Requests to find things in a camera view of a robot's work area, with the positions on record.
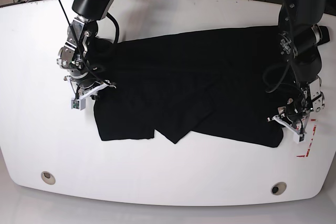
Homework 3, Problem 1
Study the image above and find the table cable grommet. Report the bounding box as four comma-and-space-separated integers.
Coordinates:
271, 182, 287, 196
41, 172, 56, 185

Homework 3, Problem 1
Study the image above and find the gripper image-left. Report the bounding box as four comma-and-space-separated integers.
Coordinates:
70, 73, 105, 97

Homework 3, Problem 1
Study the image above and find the black arm cable image-right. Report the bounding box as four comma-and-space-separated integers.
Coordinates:
263, 0, 297, 94

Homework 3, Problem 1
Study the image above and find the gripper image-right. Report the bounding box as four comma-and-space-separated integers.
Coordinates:
285, 100, 310, 127

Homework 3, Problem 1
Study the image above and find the black t-shirt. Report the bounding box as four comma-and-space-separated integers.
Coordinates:
94, 26, 299, 148

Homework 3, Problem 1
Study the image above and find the left table cable grommet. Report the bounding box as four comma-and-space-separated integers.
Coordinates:
41, 172, 56, 185

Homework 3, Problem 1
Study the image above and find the red tape rectangle marking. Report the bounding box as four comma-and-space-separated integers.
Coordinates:
296, 118, 318, 158

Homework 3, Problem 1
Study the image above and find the right table cable grommet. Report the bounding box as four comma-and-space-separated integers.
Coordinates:
271, 182, 287, 196

